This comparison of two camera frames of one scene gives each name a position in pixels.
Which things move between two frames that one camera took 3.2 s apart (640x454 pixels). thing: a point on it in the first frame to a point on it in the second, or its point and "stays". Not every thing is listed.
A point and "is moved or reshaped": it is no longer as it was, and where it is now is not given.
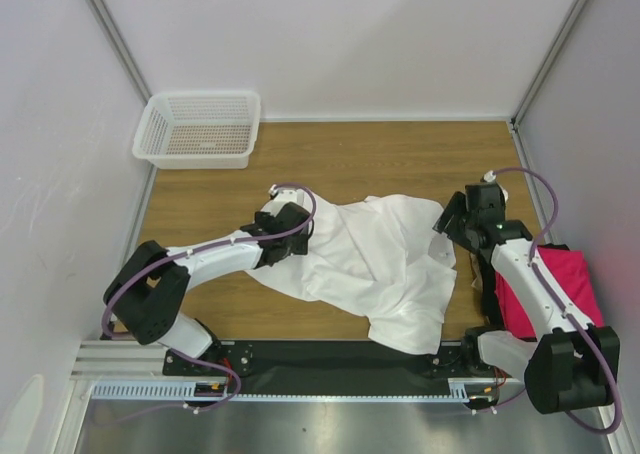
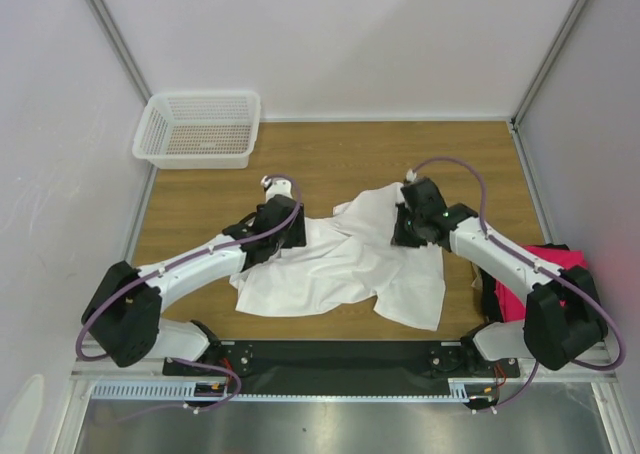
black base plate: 337,362 stays
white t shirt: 380,256 is moved or reshaped
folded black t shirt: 491,299 stays
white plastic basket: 199,130 stays
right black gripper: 456,217 to 405,229
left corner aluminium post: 113,34 stays
